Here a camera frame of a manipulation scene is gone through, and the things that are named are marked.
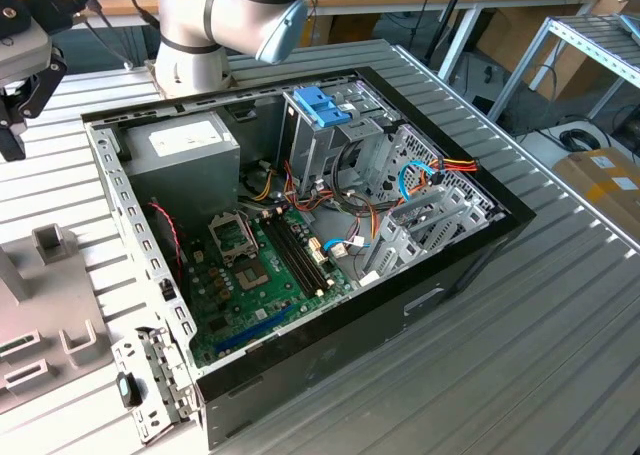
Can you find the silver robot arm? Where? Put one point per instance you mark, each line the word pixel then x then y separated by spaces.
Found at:
pixel 190 15

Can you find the black case lock blue label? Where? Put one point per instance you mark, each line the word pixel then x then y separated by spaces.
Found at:
pixel 128 390

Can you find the metal slat shelf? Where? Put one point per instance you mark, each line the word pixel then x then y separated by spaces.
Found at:
pixel 595 40

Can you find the grey metal drive cage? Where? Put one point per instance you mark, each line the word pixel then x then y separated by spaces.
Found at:
pixel 310 150

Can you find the black RAM slot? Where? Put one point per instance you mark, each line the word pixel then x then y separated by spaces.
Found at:
pixel 292 257
pixel 299 257
pixel 312 257
pixel 306 257

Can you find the blue expansion slot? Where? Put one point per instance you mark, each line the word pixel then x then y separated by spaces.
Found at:
pixel 255 328

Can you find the green RAM stick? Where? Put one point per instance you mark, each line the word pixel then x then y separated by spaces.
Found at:
pixel 20 344

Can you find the green motherboard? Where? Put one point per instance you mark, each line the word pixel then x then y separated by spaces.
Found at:
pixel 305 307

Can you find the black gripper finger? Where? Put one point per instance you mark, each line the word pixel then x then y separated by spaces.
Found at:
pixel 47 82

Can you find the blue plastic cage latch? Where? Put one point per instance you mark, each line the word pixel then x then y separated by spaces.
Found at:
pixel 315 106

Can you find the grey power supply unit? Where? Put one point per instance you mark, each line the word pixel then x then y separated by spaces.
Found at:
pixel 185 175

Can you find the CPU socket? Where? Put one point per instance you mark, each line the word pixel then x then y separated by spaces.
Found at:
pixel 252 276

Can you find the grey parts rack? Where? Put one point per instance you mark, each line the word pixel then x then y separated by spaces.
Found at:
pixel 50 300

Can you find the black stand pole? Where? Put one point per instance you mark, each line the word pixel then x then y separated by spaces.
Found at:
pixel 448 17

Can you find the open black PC case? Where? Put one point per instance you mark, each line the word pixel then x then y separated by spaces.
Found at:
pixel 350 335

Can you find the grey metal disk bay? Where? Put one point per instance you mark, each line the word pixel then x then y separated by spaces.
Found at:
pixel 400 240

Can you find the cardboard box white labels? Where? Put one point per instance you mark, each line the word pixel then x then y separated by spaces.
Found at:
pixel 600 190

